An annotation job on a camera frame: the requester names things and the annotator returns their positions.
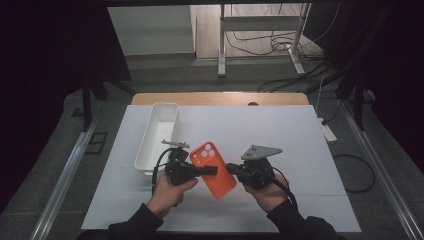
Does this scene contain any left hand-held gripper black cable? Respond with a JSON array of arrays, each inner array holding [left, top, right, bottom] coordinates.
[[151, 147, 175, 196]]

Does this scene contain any white table cover sheet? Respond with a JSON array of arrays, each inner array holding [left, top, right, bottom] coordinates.
[[81, 104, 363, 234]]

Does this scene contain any white panel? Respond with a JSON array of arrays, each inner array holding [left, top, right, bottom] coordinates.
[[106, 4, 198, 57]]

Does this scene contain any thin white cable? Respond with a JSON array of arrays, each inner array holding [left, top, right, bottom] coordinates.
[[314, 75, 327, 120]]

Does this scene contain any white metal desk frame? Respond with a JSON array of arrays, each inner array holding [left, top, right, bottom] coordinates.
[[217, 2, 313, 78]]

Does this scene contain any aluminium floor rail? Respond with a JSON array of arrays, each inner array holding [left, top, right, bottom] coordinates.
[[339, 99, 424, 240], [29, 116, 102, 240]]

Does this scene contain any orange phone case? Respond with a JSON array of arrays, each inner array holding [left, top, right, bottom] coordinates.
[[189, 141, 238, 200]]

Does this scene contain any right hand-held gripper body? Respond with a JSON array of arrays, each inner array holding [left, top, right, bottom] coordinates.
[[237, 144, 277, 191]]

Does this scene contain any tangle of black cables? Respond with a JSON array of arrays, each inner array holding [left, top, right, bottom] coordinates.
[[224, 2, 334, 94]]

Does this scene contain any black curtain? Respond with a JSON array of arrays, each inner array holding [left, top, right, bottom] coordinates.
[[301, 0, 424, 166], [0, 0, 133, 215]]

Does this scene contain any right hand-held gripper black cable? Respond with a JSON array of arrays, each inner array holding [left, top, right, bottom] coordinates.
[[271, 166, 299, 210]]

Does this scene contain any black looped floor cable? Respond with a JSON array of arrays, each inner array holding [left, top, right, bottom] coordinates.
[[332, 153, 377, 194]]

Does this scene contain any black floor plate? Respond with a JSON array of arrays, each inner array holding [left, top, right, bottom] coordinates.
[[84, 131, 109, 156]]

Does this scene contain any hand-held gripper black cable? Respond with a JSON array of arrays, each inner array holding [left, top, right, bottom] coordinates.
[[151, 147, 175, 196], [271, 166, 299, 210]]

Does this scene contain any white power strip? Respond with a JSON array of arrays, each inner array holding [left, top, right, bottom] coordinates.
[[317, 116, 339, 144]]

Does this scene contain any person's left hand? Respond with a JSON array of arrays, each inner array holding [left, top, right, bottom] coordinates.
[[146, 173, 199, 220]]

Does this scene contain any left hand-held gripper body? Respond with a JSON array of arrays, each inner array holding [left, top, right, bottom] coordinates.
[[161, 139, 200, 187]]

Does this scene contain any person's right hand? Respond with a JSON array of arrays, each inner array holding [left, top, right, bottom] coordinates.
[[242, 173, 291, 215]]

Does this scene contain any white plastic bin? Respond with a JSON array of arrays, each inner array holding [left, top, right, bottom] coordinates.
[[133, 102, 181, 177]]

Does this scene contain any black metal stand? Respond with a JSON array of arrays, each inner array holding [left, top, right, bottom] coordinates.
[[334, 64, 369, 132], [80, 74, 138, 133]]

